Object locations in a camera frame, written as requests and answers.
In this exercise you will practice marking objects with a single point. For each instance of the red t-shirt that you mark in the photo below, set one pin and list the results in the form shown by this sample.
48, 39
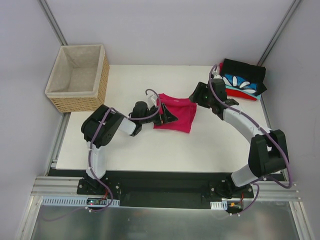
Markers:
240, 94

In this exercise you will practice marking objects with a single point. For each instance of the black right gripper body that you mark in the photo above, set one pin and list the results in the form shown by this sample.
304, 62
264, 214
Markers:
198, 92

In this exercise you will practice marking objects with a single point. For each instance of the light teal t-shirt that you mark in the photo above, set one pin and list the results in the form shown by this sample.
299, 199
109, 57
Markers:
249, 91

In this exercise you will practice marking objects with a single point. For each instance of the aluminium corner post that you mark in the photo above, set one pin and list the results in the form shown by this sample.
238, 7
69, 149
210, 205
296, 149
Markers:
52, 22
294, 6

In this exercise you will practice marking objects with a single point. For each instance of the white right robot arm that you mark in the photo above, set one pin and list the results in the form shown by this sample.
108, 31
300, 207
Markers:
268, 151

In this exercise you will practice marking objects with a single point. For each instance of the right aluminium corner post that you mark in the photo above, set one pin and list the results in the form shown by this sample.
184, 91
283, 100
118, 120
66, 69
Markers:
294, 6

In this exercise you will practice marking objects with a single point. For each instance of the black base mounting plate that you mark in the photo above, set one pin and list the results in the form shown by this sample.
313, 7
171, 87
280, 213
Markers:
152, 189

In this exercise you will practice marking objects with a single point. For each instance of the aluminium frame rail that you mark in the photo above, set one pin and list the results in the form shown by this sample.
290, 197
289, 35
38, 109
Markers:
67, 186

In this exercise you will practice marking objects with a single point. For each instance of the right white cable duct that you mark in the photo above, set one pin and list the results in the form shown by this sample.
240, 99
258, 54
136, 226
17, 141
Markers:
219, 205

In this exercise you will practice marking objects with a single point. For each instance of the woven wicker basket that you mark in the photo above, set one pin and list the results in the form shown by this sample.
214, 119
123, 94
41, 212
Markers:
79, 78

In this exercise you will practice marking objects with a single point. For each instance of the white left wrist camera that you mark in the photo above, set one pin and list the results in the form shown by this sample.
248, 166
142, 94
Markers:
153, 99

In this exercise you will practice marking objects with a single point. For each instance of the white cable duct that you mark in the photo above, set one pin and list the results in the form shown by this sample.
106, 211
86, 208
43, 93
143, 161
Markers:
219, 205
65, 201

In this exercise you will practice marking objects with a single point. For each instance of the black printed t-shirt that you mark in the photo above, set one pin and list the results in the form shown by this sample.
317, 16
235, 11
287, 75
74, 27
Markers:
243, 75

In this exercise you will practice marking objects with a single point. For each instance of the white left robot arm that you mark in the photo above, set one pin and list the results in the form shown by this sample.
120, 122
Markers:
101, 126

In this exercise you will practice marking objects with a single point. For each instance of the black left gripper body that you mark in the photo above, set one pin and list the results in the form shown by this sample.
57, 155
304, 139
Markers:
161, 116

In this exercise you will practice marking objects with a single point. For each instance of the left white cable duct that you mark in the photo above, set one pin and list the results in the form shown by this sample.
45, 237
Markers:
65, 201

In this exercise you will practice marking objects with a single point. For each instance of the left aluminium corner post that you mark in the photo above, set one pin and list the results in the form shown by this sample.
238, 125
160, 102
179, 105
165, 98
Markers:
52, 22

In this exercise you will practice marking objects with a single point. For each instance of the magenta pink t-shirt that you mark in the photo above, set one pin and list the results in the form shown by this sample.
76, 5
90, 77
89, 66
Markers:
183, 109

